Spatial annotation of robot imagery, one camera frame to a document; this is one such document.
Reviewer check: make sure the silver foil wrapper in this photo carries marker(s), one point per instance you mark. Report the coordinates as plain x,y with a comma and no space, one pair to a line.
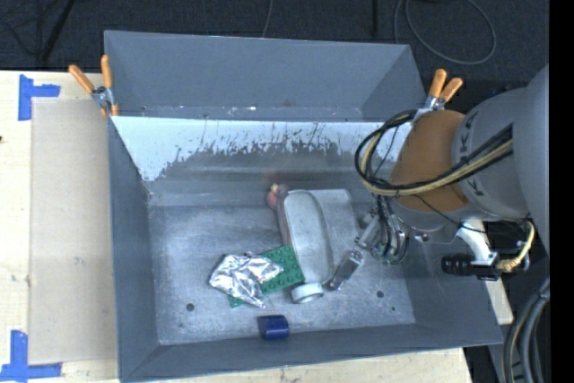
244,278

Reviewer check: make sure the pale wood flat board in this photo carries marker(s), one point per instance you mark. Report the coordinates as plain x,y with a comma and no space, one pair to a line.
67,215

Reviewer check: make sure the black cylinder on white bracket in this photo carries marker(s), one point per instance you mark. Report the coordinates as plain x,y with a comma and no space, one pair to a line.
462,264

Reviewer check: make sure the clear plastic bottle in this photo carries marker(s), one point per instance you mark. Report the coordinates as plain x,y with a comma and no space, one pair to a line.
307,237

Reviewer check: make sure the small blue block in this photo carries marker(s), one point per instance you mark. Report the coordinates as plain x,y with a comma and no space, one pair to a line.
273,326

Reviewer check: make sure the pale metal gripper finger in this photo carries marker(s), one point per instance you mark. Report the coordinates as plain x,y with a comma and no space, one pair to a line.
365,233
343,273

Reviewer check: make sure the green studded flat block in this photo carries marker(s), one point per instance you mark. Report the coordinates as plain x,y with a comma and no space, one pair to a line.
287,267

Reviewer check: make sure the pink and yellow toy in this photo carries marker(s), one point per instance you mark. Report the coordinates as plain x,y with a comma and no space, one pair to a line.
274,195

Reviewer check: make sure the grey metal bin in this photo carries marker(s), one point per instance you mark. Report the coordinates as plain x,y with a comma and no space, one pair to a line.
202,237

